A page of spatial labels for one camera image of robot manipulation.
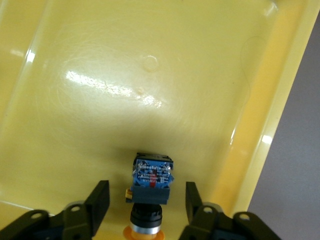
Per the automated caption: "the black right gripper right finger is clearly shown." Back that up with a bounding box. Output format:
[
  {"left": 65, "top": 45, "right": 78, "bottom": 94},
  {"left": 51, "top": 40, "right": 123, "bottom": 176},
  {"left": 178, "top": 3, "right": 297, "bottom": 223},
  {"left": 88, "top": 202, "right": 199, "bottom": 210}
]
[{"left": 179, "top": 181, "right": 283, "bottom": 240}]

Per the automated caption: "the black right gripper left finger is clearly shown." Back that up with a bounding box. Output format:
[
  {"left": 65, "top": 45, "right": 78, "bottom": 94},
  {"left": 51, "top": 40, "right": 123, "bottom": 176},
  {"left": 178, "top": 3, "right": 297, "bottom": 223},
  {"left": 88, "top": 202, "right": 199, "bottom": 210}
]
[{"left": 0, "top": 179, "right": 111, "bottom": 240}]

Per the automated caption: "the yellow push button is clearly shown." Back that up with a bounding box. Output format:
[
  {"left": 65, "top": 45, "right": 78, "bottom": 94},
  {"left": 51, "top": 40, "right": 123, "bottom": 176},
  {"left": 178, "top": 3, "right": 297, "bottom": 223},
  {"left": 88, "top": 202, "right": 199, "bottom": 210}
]
[{"left": 124, "top": 151, "right": 175, "bottom": 240}]

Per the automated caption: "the yellow plastic tray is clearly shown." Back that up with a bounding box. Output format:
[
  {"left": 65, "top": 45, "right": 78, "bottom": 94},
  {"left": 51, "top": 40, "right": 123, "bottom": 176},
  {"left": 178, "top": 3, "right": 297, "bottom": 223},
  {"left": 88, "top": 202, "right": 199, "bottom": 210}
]
[{"left": 0, "top": 0, "right": 320, "bottom": 240}]

